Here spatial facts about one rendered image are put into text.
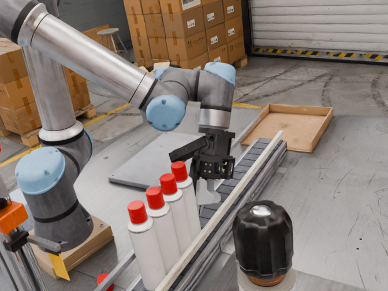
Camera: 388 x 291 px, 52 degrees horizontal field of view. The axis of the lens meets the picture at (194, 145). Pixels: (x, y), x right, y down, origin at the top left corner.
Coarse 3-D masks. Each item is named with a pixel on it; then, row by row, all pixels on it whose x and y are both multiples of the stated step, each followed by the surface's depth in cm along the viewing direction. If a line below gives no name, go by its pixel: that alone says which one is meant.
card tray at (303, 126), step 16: (272, 112) 167; (288, 112) 164; (304, 112) 161; (320, 112) 157; (256, 128) 156; (272, 128) 154; (288, 128) 152; (304, 128) 150; (320, 128) 141; (288, 144) 141; (304, 144) 139
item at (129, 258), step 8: (256, 120) 132; (248, 128) 127; (240, 136) 123; (232, 144) 119; (128, 256) 82; (120, 264) 80; (128, 264) 81; (112, 272) 78; (120, 272) 79; (104, 280) 77; (112, 280) 77; (96, 288) 75; (104, 288) 76
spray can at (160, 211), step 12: (156, 192) 79; (156, 204) 79; (168, 204) 82; (156, 216) 79; (168, 216) 81; (156, 228) 81; (168, 228) 82; (168, 240) 82; (168, 252) 84; (168, 264) 85
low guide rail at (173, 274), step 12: (276, 144) 128; (264, 156) 120; (252, 168) 114; (240, 192) 108; (228, 204) 102; (216, 216) 97; (204, 228) 94; (204, 240) 93; (192, 252) 88; (180, 264) 84; (168, 276) 82; (156, 288) 79; (168, 288) 81
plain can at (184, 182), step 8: (176, 168) 86; (184, 168) 87; (176, 176) 87; (184, 176) 88; (184, 184) 88; (192, 184) 89; (184, 192) 88; (192, 192) 90; (184, 200) 89; (192, 200) 90; (192, 208) 91; (192, 216) 91; (192, 224) 92; (192, 232) 93; (192, 240) 94
